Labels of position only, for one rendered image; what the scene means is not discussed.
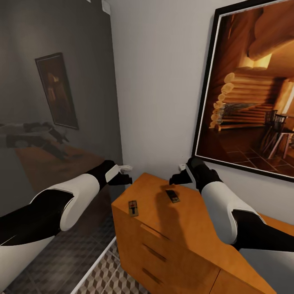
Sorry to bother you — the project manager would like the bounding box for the mousetrap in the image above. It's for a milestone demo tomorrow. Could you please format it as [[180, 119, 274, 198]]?
[[129, 200, 138, 218], [166, 189, 180, 203]]

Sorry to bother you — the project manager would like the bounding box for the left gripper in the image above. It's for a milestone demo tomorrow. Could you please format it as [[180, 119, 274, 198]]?
[[108, 174, 133, 186]]

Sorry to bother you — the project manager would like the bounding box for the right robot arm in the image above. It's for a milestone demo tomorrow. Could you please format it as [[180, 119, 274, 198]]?
[[169, 156, 294, 294]]

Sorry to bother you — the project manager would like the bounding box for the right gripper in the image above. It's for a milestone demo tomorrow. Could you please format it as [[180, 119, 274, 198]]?
[[169, 171, 192, 185]]

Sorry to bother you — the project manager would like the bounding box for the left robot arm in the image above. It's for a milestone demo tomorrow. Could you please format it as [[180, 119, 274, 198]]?
[[0, 161, 133, 294]]

